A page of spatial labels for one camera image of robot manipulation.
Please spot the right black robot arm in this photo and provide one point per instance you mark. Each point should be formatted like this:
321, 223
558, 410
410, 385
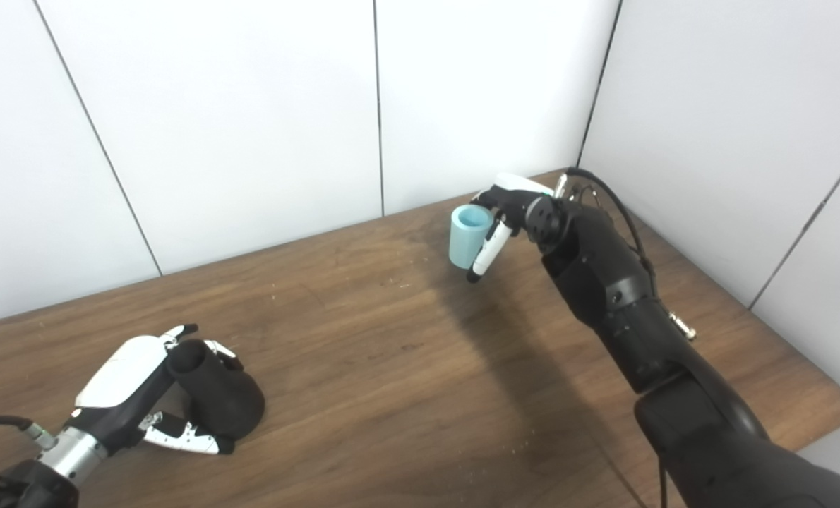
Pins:
618, 296

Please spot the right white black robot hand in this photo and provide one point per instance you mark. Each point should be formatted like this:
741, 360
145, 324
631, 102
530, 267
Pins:
512, 201

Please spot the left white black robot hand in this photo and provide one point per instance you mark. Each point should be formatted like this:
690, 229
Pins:
123, 374

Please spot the black funnel-shaped nozzle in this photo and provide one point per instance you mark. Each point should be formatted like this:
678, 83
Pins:
222, 402

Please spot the light blue cylinder cup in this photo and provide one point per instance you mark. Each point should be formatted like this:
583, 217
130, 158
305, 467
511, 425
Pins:
466, 243

